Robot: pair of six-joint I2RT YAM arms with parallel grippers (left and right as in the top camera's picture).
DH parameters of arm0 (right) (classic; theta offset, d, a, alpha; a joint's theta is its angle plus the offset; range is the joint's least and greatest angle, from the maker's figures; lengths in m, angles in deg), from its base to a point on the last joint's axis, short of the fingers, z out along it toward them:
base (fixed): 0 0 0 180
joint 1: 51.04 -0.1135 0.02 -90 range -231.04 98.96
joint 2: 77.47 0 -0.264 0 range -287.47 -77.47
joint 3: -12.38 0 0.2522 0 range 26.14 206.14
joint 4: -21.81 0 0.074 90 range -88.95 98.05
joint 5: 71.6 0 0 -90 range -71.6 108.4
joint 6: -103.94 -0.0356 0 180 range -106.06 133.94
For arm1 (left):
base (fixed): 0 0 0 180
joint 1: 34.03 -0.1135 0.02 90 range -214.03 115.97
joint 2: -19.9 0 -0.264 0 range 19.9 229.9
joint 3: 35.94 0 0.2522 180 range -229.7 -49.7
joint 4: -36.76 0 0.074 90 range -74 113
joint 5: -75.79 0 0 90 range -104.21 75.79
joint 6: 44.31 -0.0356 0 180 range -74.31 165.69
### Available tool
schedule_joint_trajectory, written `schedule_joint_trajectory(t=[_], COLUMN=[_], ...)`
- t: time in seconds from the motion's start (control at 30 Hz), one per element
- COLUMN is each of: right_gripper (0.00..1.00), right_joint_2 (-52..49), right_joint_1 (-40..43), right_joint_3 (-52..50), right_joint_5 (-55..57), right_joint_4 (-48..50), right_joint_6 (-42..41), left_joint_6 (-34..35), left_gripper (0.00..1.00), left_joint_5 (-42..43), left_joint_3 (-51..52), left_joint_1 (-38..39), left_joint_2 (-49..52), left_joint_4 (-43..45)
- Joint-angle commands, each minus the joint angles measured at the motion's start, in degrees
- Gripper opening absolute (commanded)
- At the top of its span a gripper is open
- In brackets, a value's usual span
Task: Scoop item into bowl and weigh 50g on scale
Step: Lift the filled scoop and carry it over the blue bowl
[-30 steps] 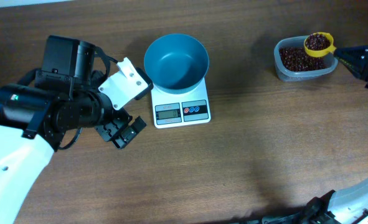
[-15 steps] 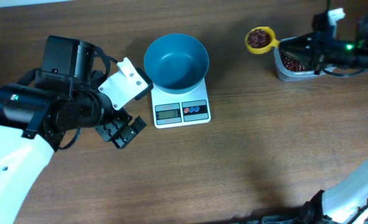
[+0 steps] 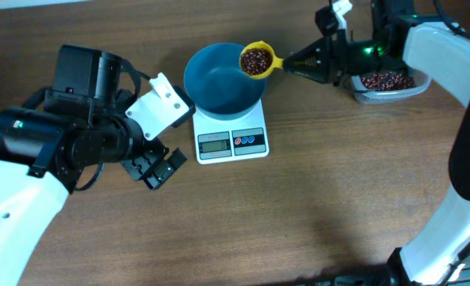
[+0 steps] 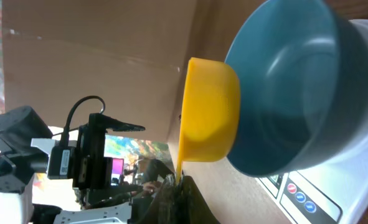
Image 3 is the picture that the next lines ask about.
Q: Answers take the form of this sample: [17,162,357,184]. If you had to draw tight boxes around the yellow measuring scoop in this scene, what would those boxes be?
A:
[239,41,284,79]

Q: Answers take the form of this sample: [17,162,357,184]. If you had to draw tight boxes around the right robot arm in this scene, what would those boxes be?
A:
[275,79,470,284]

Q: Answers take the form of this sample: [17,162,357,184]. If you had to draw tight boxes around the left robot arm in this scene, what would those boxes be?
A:
[0,45,196,285]

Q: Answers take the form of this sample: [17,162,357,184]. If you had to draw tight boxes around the white digital kitchen scale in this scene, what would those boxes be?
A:
[192,100,270,164]

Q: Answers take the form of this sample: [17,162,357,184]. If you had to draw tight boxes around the teal plastic bowl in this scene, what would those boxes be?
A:
[184,43,267,121]

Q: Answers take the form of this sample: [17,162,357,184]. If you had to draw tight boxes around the red beans in container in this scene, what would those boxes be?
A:
[360,71,417,91]

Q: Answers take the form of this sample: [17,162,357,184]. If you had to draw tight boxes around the clear plastic bean container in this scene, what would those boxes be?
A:
[351,68,432,105]

